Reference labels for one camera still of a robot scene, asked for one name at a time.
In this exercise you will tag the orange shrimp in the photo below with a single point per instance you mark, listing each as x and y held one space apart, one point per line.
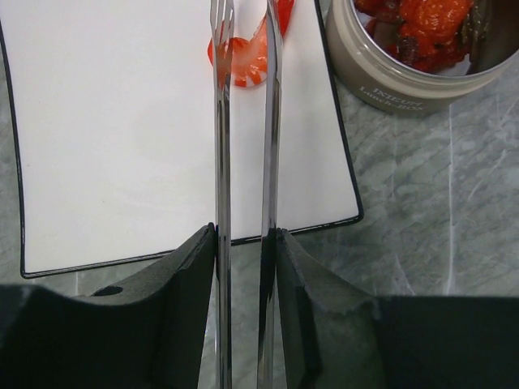
249 58

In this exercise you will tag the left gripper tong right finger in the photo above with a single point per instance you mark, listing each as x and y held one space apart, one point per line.
463 335

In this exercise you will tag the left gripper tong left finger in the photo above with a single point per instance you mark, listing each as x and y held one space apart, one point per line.
223 162

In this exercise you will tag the brown mushroom slice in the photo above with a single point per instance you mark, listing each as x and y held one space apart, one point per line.
474 29

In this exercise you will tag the round metal lunch tin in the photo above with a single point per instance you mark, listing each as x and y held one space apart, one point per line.
381 81

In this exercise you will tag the white square plate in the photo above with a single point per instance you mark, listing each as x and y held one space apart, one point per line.
317 188

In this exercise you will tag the orange chicken leg piece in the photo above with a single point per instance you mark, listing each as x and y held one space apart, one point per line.
428 24

